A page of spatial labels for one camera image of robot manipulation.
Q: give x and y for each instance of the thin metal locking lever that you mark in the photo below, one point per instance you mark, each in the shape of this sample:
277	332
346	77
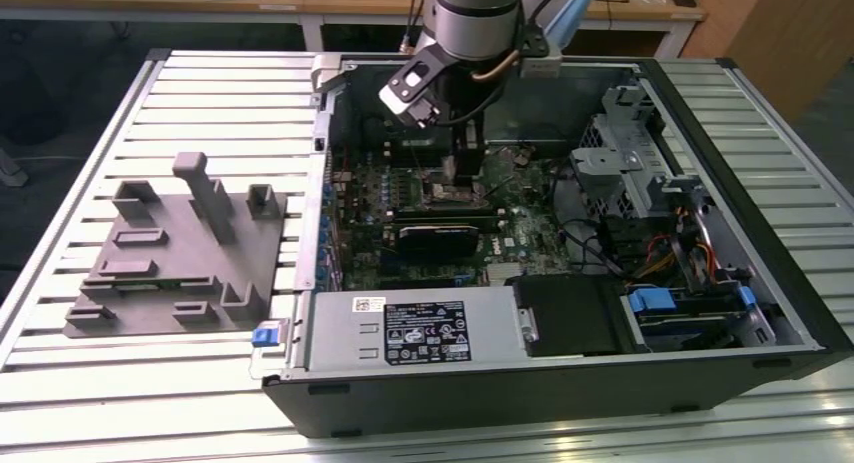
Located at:
417	160
502	181

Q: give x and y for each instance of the CPU socket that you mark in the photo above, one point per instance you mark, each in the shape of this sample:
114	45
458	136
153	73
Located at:
434	195

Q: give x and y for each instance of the silver perforated drive cage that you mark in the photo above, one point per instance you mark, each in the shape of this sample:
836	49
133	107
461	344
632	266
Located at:
601	168

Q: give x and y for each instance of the green motherboard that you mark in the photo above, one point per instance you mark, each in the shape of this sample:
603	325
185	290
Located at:
528	233

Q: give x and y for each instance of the black graphics card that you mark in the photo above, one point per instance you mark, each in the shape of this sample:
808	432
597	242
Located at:
437	240

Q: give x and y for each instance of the silver case corner latch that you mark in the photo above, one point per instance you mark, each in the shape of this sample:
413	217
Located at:
328	68

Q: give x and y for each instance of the small silver heatsink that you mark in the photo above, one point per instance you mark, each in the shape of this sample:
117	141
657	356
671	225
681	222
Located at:
505	272

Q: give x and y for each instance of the wooden desk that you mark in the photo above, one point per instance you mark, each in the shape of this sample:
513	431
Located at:
281	3

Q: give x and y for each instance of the small silver metal latch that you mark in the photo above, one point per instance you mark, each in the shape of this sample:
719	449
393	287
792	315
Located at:
528	325

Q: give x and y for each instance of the black plastic shroud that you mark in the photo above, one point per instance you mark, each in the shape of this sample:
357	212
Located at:
568	318

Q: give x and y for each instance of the blue disk carrier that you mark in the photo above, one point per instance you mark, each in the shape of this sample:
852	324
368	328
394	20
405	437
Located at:
651	300

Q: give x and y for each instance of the silver power supply with label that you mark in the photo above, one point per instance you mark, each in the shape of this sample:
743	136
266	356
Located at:
348	333

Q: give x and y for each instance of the grey parts rack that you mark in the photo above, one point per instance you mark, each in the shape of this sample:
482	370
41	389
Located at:
194	263

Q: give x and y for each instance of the blue case latch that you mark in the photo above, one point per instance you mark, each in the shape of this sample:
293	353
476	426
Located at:
266	335

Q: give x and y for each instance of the wooden cabinet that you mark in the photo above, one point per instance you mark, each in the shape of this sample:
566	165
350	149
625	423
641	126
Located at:
788	43

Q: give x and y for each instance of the blue plastic tab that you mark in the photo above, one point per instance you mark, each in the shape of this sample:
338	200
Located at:
745	298

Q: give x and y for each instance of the black open PC case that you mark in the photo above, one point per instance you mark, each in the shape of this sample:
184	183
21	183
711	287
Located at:
468	403

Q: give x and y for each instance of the green RAM stick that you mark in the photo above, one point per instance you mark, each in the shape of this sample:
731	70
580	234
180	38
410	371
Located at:
168	284

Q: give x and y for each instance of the silver disk bay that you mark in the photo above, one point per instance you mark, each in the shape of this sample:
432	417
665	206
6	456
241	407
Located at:
761	333

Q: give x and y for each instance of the grey metal stand foot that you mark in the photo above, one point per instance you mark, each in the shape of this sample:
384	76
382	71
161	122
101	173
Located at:
13	173

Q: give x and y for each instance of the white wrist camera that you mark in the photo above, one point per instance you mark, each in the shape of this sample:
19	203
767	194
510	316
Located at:
410	83

